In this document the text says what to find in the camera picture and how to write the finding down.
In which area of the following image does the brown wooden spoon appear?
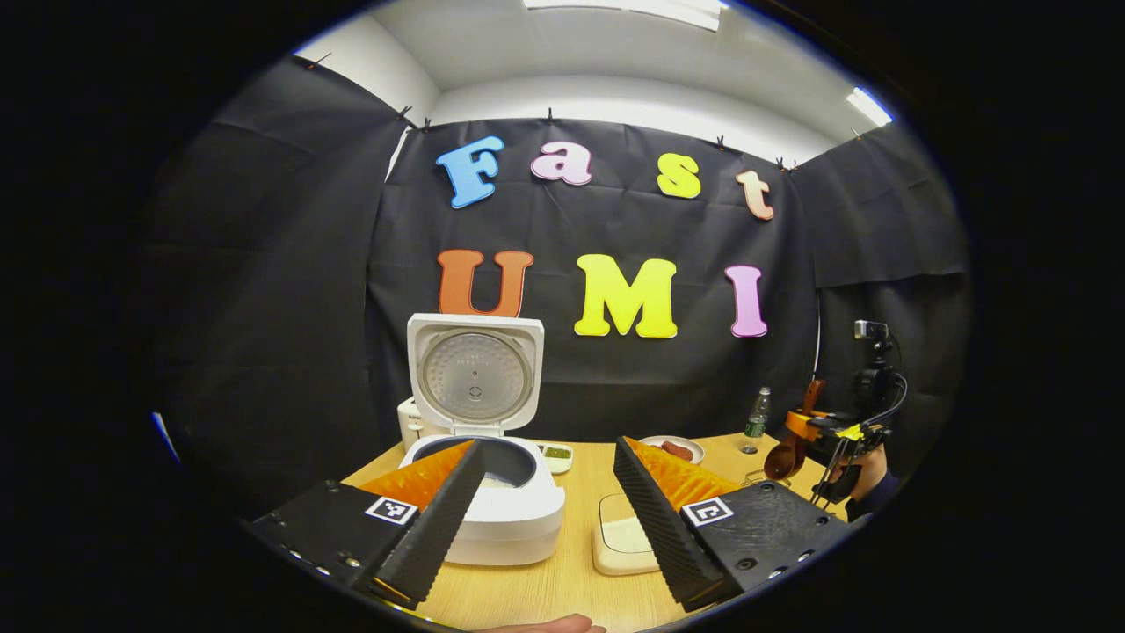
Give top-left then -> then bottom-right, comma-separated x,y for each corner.
763,378 -> 827,482

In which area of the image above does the long ceiling light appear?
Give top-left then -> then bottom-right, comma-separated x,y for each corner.
523,0 -> 730,33

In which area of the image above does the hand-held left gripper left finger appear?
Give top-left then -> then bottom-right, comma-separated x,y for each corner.
250,438 -> 487,609

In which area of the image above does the white round plate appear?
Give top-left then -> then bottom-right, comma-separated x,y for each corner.
639,435 -> 706,466

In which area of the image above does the clear green-label water bottle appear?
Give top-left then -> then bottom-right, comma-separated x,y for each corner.
745,387 -> 773,441

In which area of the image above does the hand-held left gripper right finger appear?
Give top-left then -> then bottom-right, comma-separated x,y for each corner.
613,435 -> 858,612

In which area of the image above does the small ceiling light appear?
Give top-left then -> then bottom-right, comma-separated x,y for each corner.
846,85 -> 894,127

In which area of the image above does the white toaster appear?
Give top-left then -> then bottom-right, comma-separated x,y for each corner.
397,396 -> 428,449

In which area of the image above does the white rice cooker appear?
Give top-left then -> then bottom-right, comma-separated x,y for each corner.
398,313 -> 568,566

